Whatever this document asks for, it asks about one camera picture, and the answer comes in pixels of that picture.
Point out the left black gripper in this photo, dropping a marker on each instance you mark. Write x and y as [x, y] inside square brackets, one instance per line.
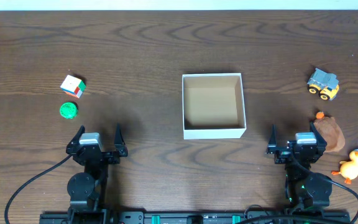
[103, 154]

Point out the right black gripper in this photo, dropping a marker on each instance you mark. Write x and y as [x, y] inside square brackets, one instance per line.
[286, 152]

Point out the brown plush toy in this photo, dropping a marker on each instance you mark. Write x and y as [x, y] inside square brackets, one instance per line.
[330, 131]

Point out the green round ridged disc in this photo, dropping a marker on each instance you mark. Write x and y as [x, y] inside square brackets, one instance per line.
[68, 110]

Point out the orange rubber duck toy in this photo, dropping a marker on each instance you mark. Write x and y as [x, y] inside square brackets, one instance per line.
[348, 169]

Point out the multicolour puzzle cube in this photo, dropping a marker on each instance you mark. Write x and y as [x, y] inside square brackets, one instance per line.
[73, 86]

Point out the grey yellow toy truck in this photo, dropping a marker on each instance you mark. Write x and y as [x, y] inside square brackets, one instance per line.
[326, 85]

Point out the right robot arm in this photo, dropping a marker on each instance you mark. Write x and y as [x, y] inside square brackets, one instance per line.
[306, 190]

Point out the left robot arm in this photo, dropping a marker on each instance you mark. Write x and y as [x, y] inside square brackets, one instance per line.
[87, 189]

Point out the white cardboard box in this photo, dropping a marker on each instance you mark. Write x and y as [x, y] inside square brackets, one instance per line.
[213, 106]

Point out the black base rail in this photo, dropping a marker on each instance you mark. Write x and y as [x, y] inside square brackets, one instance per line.
[138, 217]

